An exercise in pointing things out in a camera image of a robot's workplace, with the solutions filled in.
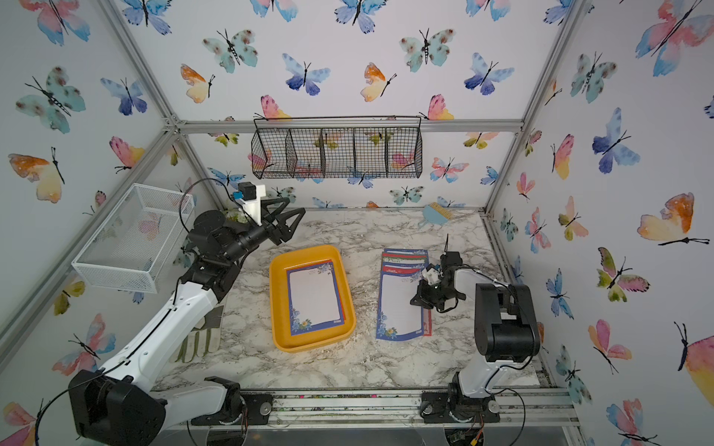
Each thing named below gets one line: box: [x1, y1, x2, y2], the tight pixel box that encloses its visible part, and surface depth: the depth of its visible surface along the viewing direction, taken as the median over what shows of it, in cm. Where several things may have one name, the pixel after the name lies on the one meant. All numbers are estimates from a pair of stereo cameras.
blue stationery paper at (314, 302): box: [286, 262, 345, 337], surface depth 96 cm
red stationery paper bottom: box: [423, 308, 433, 337], surface depth 90 cm
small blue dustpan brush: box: [422, 201, 453, 225], surface depth 121 cm
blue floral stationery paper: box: [382, 248, 429, 256], surface depth 110 cm
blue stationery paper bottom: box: [375, 268, 428, 342], surface depth 93 cm
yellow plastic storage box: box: [268, 244, 357, 353], surface depth 92 cm
